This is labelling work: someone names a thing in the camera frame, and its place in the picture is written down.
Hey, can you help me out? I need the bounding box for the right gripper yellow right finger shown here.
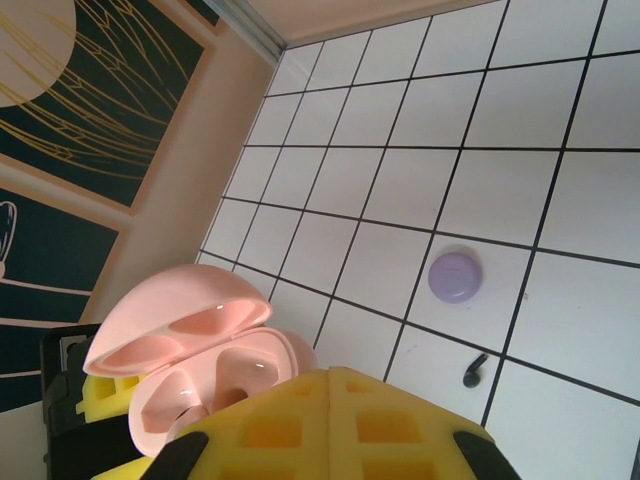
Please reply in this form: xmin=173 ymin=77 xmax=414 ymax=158
xmin=329 ymin=367 xmax=522 ymax=480

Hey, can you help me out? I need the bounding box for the pink earbud charging case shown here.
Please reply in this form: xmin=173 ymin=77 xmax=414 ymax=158
xmin=82 ymin=263 xmax=321 ymax=459

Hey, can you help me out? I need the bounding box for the aluminium corner post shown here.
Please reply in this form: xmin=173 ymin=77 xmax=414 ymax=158
xmin=207 ymin=0 xmax=289 ymax=57

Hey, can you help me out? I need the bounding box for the purple earbud charging case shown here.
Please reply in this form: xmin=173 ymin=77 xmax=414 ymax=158
xmin=427 ymin=243 xmax=485 ymax=305

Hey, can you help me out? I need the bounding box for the black wireless earbud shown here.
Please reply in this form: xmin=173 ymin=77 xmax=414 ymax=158
xmin=462 ymin=353 xmax=490 ymax=390

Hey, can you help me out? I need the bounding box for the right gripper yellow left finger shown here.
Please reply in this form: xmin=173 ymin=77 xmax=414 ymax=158
xmin=148 ymin=367 xmax=334 ymax=480

